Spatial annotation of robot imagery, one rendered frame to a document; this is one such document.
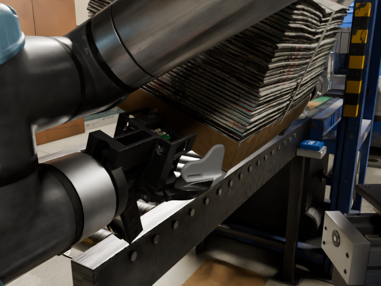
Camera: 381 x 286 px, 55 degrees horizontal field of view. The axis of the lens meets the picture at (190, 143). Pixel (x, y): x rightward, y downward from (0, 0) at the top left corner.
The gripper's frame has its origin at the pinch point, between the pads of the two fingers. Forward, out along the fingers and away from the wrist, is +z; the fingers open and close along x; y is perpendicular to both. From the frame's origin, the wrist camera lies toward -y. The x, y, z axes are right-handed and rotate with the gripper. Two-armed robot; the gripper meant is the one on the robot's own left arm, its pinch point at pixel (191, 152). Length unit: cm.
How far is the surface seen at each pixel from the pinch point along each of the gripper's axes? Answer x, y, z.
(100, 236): 10.5, -23.3, -1.1
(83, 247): 12.4, -26.6, -2.6
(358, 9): 6, 26, 121
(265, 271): -12, -101, 115
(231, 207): 1, -30, 40
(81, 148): 52, -39, 36
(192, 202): 4.3, -21.2, 19.8
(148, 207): 10.3, -23.1, 12.3
